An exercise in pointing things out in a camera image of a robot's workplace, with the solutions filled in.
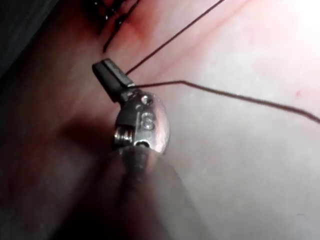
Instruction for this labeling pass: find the left arm needle driver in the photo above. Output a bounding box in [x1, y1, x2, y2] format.
[113, 89, 173, 154]

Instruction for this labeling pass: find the left arm needle driver jaw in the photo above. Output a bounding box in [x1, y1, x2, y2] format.
[102, 57, 136, 89]
[91, 60, 124, 104]

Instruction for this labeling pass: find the black thread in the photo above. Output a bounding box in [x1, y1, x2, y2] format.
[124, 0, 320, 125]

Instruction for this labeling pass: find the black stitching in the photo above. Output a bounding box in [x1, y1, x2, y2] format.
[93, 0, 141, 53]

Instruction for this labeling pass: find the tissue pad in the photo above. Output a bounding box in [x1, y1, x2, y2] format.
[0, 0, 320, 240]

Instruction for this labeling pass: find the dark cloth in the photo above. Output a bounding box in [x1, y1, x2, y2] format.
[0, 0, 59, 77]

